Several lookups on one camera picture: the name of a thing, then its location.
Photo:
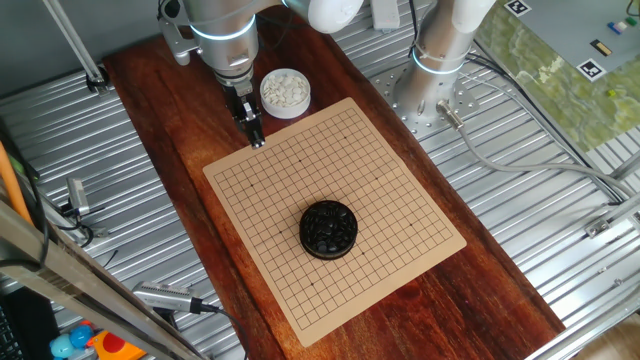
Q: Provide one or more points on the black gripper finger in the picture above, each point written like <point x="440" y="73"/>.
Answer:
<point x="246" y="131"/>
<point x="257" y="135"/>

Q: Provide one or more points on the blue plastic toy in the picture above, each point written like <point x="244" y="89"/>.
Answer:
<point x="70" y="342"/>

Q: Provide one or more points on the blue and white block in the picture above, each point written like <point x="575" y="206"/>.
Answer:
<point x="615" y="27"/>

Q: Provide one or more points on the black bowl of black stones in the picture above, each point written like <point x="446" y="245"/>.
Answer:
<point x="328" y="230"/>

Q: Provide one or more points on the aluminium camera stand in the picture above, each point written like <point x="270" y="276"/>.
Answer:
<point x="55" y="212"/>

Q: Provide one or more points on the silver robot mounting plate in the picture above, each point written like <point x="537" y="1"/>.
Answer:
<point x="465" y="105"/>

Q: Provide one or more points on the large aluminium frame beam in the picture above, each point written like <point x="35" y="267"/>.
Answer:
<point x="75" y="280"/>

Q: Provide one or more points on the orange box with red button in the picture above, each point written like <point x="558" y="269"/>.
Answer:
<point x="112" y="346"/>

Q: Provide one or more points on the black box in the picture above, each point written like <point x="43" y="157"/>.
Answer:
<point x="27" y="325"/>

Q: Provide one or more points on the small silver exterior camera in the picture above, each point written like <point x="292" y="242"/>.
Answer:
<point x="78" y="196"/>

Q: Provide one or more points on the dark red wooden plank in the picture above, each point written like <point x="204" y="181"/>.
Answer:
<point x="170" y="110"/>

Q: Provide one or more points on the aluminium profile bar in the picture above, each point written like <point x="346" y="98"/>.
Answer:
<point x="585" y="327"/>
<point x="627" y="166"/>

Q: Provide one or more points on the orange pole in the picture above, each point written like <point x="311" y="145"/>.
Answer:
<point x="10" y="185"/>

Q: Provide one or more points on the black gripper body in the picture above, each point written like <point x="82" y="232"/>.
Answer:
<point x="242" y="105"/>

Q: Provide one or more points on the white bowl of white stones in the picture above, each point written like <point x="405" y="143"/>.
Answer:
<point x="285" y="95"/>

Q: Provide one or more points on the small green block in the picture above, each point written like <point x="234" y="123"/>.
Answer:
<point x="631" y="21"/>

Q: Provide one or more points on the green patterned mat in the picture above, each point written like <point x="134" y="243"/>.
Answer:
<point x="575" y="105"/>

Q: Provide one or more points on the ribbed silver exterior camera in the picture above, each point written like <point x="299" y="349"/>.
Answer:
<point x="162" y="296"/>

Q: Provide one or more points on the beige go board mat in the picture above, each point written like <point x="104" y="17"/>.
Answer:
<point x="300" y="170"/>

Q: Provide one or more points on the white power strip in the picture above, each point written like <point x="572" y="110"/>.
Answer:
<point x="385" y="15"/>

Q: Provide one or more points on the wrist camera on silver bracket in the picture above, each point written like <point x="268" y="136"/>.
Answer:
<point x="177" y="42"/>

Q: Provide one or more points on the aluminium bar with bracket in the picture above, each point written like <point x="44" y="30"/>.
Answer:
<point x="612" y="216"/>

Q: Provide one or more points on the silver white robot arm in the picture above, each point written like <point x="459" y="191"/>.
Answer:
<point x="225" y="35"/>

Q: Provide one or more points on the grey board with markers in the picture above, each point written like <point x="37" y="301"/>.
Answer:
<point x="565" y="25"/>

